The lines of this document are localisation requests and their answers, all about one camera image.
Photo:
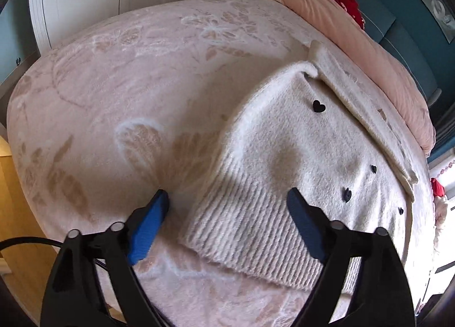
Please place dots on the silver floral wall decoration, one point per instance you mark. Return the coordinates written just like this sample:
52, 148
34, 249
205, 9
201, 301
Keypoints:
437, 7

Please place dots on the pink pillow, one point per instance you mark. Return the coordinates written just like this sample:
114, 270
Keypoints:
355, 39

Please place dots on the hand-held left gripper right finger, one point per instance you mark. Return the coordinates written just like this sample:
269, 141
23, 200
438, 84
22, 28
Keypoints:
305, 224

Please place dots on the light blue cabinet door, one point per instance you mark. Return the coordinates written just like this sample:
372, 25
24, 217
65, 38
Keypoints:
14, 46

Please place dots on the red and white plush toy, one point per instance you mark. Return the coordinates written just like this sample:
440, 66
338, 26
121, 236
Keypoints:
438, 188

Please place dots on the pink floral bed blanket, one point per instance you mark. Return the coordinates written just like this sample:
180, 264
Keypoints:
124, 81

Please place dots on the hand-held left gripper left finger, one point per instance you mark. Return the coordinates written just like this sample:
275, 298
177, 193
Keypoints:
149, 228

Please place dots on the teal upholstered headboard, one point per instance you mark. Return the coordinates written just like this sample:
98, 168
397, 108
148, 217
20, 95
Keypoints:
391, 10

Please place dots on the white fuzzy knit sweater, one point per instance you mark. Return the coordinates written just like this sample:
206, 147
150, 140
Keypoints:
284, 135

